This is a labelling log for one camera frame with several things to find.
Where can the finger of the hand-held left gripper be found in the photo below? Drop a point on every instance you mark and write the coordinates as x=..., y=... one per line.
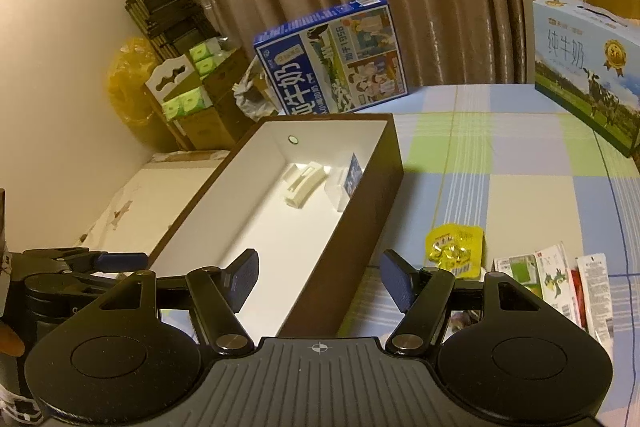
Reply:
x=122, y=261

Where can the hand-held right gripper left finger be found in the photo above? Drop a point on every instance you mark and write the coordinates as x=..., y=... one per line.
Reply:
x=245, y=271

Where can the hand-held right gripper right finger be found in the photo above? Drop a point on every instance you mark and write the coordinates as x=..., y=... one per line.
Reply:
x=395, y=278

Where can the brown box with white interior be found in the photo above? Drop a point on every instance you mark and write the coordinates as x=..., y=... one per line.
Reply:
x=300, y=227

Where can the white parrot print medicine box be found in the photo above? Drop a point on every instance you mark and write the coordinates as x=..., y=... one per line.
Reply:
x=555, y=277

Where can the yellow jelly cup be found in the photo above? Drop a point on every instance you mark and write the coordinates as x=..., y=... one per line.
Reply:
x=452, y=252

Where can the white plastic holder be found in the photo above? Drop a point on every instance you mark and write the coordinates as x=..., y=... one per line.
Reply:
x=302, y=184

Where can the small blue white box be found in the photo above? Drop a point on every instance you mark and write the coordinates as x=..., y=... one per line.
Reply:
x=345, y=184

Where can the green white medicine box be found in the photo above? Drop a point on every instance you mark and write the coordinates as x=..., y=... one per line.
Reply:
x=517, y=269

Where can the checkered bed sheet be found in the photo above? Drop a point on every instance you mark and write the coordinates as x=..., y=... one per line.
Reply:
x=500, y=187

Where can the carton of green tissue packs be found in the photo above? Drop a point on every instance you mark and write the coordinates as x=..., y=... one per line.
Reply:
x=220, y=67
x=185, y=104

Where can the yellow plastic bag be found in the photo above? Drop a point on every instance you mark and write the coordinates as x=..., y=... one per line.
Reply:
x=127, y=92

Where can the crumpled white plastic bag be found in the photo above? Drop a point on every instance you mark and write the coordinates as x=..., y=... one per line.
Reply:
x=252, y=94

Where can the red wrapped candy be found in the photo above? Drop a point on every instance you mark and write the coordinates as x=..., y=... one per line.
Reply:
x=576, y=292

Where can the white sachet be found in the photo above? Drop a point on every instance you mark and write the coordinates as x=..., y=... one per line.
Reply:
x=595, y=297

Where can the dark blue milk carton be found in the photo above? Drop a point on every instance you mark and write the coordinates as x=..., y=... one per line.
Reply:
x=320, y=67

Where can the light blue milk carton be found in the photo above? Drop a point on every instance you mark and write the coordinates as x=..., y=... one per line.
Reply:
x=575, y=67

